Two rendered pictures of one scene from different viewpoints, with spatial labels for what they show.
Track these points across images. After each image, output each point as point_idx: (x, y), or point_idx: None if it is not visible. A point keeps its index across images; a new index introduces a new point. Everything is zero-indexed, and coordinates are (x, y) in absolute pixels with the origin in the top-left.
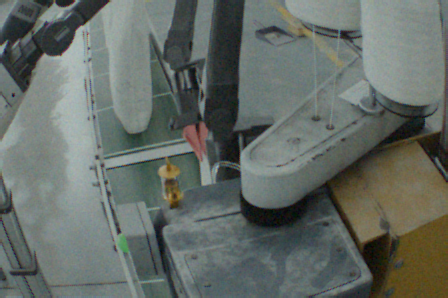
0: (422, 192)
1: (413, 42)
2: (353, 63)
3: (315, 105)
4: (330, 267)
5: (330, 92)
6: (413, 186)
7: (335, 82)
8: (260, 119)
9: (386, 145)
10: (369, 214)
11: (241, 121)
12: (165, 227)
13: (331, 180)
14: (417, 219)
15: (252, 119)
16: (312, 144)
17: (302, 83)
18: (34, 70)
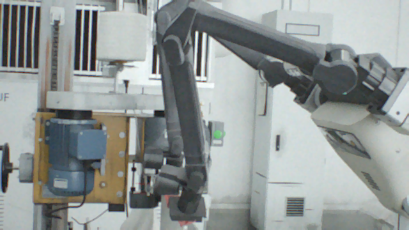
0: (98, 114)
1: None
2: (106, 94)
3: (146, 89)
4: (152, 114)
5: (132, 94)
6: (101, 114)
7: (126, 94)
8: (153, 147)
9: (104, 115)
10: (130, 114)
11: (163, 147)
12: (204, 119)
13: (140, 115)
14: (108, 113)
15: (157, 147)
16: (151, 94)
17: None
18: (312, 115)
